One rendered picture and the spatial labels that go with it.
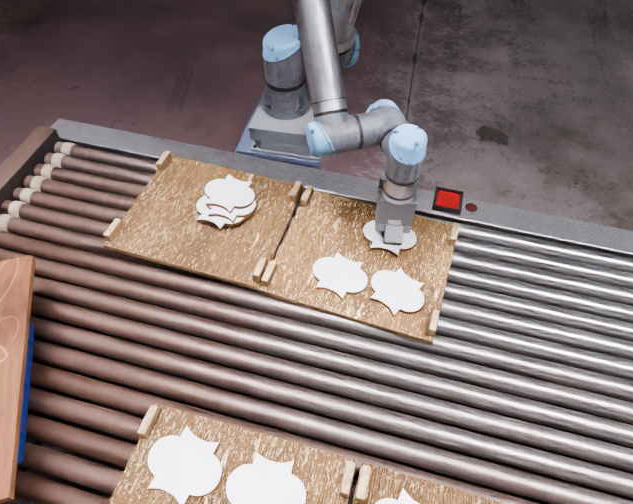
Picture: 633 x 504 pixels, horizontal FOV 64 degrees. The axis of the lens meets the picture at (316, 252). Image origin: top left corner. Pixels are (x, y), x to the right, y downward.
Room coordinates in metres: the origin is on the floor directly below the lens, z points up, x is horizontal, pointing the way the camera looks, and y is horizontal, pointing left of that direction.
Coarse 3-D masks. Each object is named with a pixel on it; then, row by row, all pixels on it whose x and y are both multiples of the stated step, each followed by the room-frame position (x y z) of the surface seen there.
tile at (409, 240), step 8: (368, 224) 0.85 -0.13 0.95; (368, 232) 0.82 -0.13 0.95; (376, 232) 0.82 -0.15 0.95; (368, 240) 0.80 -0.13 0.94; (376, 240) 0.79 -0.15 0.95; (408, 240) 0.80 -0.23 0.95; (416, 240) 0.80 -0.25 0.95; (376, 248) 0.77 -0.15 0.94; (384, 248) 0.77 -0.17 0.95; (392, 248) 0.77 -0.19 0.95; (400, 248) 0.77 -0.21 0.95; (408, 248) 0.77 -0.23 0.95
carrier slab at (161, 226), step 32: (192, 160) 1.08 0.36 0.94; (160, 192) 0.95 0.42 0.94; (192, 192) 0.96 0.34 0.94; (256, 192) 0.96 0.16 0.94; (288, 192) 0.96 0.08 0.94; (128, 224) 0.84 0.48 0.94; (160, 224) 0.84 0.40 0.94; (192, 224) 0.84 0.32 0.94; (256, 224) 0.85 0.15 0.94; (288, 224) 0.86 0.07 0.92; (160, 256) 0.74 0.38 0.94; (192, 256) 0.74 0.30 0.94; (224, 256) 0.74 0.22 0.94; (256, 256) 0.75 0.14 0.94; (256, 288) 0.66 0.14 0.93
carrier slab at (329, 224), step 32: (320, 192) 0.97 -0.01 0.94; (320, 224) 0.85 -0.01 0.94; (352, 224) 0.86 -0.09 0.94; (416, 224) 0.86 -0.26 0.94; (448, 224) 0.86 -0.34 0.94; (288, 256) 0.75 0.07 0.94; (320, 256) 0.75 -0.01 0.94; (352, 256) 0.75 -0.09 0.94; (384, 256) 0.75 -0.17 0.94; (416, 256) 0.76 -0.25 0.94; (448, 256) 0.76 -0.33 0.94; (288, 288) 0.65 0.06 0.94; (352, 320) 0.58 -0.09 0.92; (384, 320) 0.57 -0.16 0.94; (416, 320) 0.58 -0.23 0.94
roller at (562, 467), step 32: (32, 320) 0.56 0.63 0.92; (96, 352) 0.50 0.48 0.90; (128, 352) 0.49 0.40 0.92; (160, 352) 0.49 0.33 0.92; (224, 384) 0.43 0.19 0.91; (256, 384) 0.42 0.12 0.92; (288, 384) 0.43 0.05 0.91; (352, 416) 0.36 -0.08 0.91; (384, 416) 0.36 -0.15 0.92; (448, 448) 0.31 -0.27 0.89; (480, 448) 0.31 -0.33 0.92; (512, 448) 0.31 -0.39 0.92; (576, 480) 0.25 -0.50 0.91; (608, 480) 0.25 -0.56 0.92
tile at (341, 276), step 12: (324, 264) 0.72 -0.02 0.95; (336, 264) 0.72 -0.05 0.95; (348, 264) 0.72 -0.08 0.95; (360, 264) 0.72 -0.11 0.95; (324, 276) 0.68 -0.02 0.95; (336, 276) 0.68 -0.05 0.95; (348, 276) 0.68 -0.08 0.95; (360, 276) 0.68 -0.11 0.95; (324, 288) 0.65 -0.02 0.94; (336, 288) 0.65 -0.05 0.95; (348, 288) 0.65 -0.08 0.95; (360, 288) 0.65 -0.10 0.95
